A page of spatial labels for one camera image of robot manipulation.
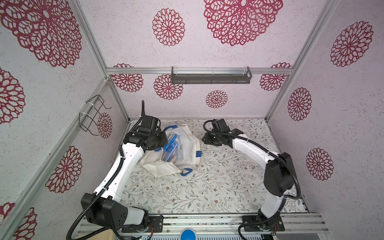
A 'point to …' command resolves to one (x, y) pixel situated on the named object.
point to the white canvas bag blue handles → (182, 153)
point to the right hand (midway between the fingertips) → (203, 138)
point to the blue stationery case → (170, 153)
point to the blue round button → (188, 234)
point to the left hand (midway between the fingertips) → (165, 141)
